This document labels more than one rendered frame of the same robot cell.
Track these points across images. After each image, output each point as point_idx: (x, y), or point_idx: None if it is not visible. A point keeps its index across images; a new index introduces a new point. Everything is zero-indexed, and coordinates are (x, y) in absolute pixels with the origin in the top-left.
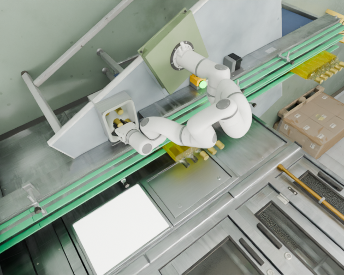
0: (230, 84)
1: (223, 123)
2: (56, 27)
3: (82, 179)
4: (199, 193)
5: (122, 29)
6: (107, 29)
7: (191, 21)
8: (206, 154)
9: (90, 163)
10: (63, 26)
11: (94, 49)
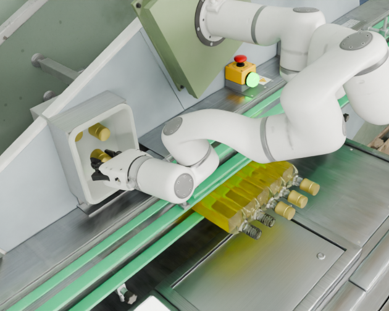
0: (341, 27)
1: (362, 85)
2: None
3: (30, 296)
4: (289, 293)
5: (76, 17)
6: (50, 16)
7: None
8: (289, 206)
9: (44, 259)
10: None
11: (26, 56)
